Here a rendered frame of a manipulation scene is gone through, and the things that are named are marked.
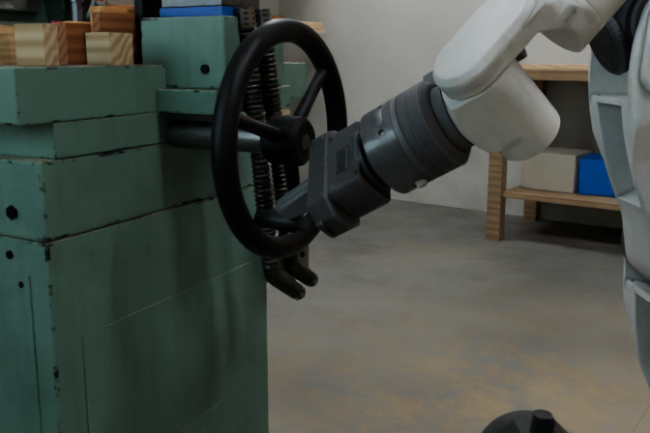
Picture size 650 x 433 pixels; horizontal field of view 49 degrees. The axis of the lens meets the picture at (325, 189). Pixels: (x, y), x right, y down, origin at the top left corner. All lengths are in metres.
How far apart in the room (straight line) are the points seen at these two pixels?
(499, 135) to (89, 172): 0.47
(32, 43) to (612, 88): 0.85
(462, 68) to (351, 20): 4.14
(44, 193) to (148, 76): 0.21
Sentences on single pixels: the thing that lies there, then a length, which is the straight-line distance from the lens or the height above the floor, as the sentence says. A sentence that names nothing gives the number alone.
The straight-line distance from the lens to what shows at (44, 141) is 0.84.
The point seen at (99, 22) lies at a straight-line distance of 0.98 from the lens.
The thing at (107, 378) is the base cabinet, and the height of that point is 0.52.
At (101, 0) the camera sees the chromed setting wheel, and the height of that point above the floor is 1.00.
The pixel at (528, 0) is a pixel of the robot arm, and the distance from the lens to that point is 0.64.
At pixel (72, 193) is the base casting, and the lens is 0.85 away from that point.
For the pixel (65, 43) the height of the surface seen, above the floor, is 0.93.
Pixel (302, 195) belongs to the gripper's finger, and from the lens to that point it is 0.74.
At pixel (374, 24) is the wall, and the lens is 4.65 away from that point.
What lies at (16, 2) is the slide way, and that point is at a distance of 1.23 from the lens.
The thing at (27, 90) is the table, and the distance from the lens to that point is 0.81.
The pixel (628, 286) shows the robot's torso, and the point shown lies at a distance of 1.31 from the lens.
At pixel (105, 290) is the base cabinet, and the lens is 0.91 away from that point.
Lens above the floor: 0.91
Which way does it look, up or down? 11 degrees down
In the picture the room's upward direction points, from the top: straight up
